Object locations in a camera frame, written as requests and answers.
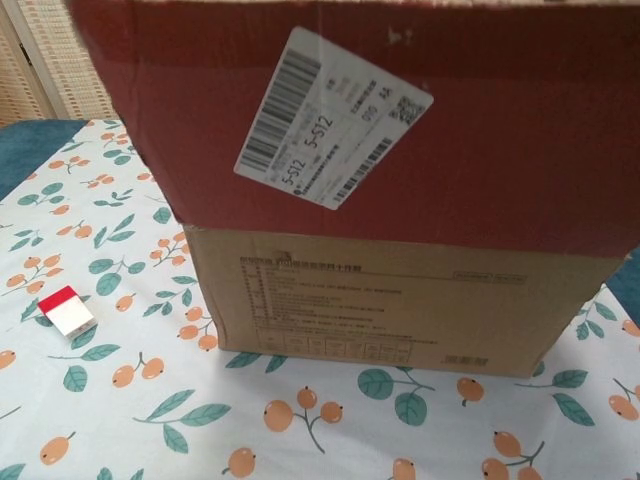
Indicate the red topped cardboard box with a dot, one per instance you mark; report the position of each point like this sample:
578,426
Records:
475,175

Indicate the small red white box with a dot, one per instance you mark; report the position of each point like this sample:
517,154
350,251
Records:
67,314

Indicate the floral leaf print tablecloth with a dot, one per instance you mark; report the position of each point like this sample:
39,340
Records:
150,400

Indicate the bamboo folding screen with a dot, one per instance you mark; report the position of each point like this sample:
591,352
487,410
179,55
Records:
50,60

